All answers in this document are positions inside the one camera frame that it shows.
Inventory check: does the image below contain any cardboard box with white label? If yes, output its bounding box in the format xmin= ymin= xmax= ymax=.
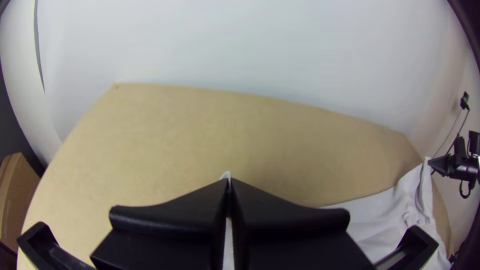
xmin=0 ymin=151 xmax=41 ymax=257

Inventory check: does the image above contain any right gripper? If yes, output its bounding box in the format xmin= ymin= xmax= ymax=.
xmin=427 ymin=136 xmax=480 ymax=184

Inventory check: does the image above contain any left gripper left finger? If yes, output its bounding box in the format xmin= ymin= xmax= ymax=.
xmin=89 ymin=178 xmax=230 ymax=270

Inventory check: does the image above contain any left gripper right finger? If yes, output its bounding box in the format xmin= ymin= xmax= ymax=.
xmin=229 ymin=178 xmax=377 ymax=270

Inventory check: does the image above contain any white t-shirt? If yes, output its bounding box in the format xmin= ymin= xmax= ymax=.
xmin=219 ymin=157 xmax=453 ymax=270

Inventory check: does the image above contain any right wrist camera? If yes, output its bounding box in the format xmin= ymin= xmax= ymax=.
xmin=468 ymin=130 xmax=480 ymax=157

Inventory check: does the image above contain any black cable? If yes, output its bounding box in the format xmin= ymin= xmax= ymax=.
xmin=431 ymin=91 xmax=471 ymax=160

